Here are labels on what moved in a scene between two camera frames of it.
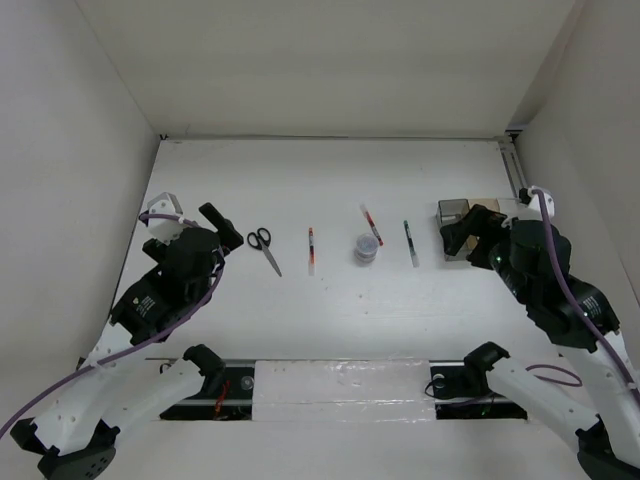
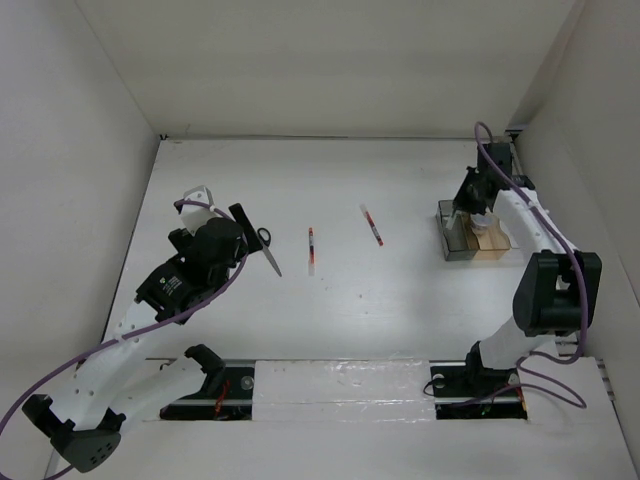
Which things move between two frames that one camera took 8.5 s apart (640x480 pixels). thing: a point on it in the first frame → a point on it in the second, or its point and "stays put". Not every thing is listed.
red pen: (381, 242) stays put
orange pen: (312, 252) stays put
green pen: (414, 255) → (451, 218)
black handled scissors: (260, 240) stays put
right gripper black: (479, 221) → (462, 201)
